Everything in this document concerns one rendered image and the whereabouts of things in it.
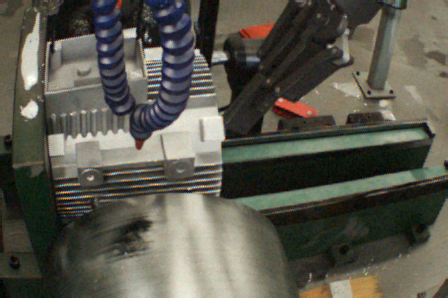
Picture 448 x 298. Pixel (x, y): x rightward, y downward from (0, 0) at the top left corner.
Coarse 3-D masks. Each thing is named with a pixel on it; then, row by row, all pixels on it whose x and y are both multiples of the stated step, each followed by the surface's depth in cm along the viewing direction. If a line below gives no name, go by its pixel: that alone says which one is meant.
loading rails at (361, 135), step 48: (240, 144) 93; (288, 144) 94; (336, 144) 95; (384, 144) 97; (240, 192) 95; (288, 192) 88; (336, 192) 88; (384, 192) 88; (432, 192) 93; (288, 240) 89; (336, 240) 93
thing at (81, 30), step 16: (64, 0) 83; (80, 0) 84; (128, 0) 87; (64, 16) 85; (80, 16) 86; (128, 16) 89; (144, 16) 87; (64, 32) 88; (80, 32) 85; (144, 32) 86; (144, 48) 94
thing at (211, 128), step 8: (200, 120) 71; (208, 120) 70; (216, 120) 71; (200, 128) 72; (208, 128) 70; (216, 128) 71; (48, 136) 66; (56, 136) 66; (208, 136) 70; (216, 136) 71; (224, 136) 71; (48, 144) 66; (56, 144) 66; (64, 144) 67; (56, 152) 66; (64, 152) 67
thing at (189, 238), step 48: (96, 240) 50; (144, 240) 50; (192, 240) 50; (240, 240) 52; (48, 288) 54; (96, 288) 48; (144, 288) 46; (192, 288) 47; (240, 288) 48; (288, 288) 53
